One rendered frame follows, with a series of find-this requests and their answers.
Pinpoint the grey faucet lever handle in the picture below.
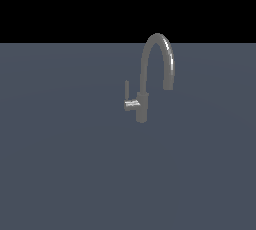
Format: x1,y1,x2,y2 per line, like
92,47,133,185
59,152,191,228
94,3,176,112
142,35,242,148
123,79,141,112

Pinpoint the grey gooseneck faucet body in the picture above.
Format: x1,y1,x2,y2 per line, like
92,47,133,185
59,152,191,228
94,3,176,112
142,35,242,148
135,32,176,124

